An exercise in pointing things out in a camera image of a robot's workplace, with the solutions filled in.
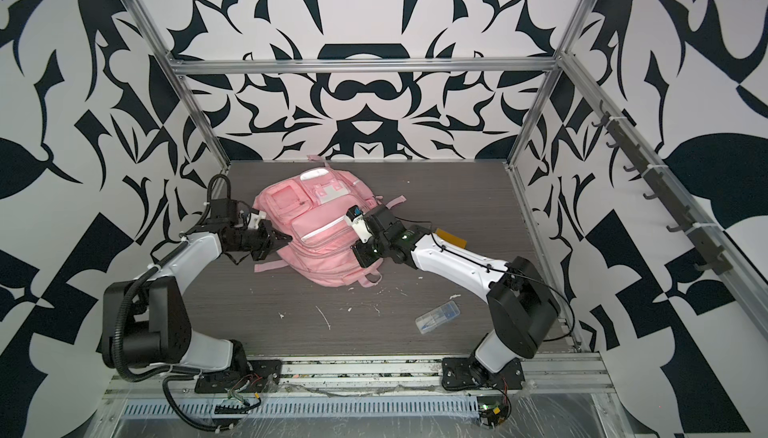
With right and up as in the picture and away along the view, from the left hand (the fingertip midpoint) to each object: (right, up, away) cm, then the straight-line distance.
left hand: (290, 234), depth 86 cm
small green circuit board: (+52, -39, -15) cm, 67 cm away
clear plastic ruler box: (+40, -23, -4) cm, 46 cm away
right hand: (+19, -3, -4) cm, 20 cm away
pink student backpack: (+4, +8, +7) cm, 11 cm away
